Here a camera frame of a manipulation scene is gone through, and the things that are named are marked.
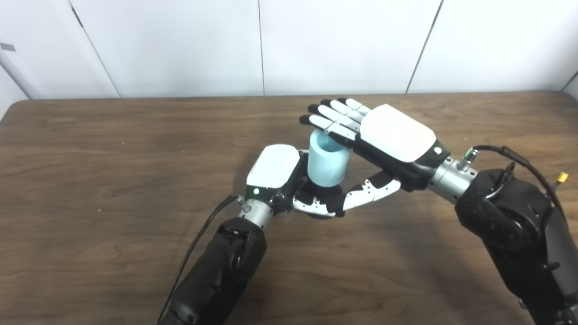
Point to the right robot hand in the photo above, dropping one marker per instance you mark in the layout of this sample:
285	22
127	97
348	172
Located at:
397	135

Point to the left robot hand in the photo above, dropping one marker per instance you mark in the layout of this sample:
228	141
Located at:
273	167

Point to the light blue cup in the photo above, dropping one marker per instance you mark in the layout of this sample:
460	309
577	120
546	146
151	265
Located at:
327	164

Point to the black nozzle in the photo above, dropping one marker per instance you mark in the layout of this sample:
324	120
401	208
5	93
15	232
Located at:
327	194

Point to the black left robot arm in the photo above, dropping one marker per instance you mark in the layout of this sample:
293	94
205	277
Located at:
216	275

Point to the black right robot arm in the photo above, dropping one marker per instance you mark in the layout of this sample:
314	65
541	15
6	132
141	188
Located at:
519	230

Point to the grey wall label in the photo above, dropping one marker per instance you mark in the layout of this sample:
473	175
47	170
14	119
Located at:
7	47

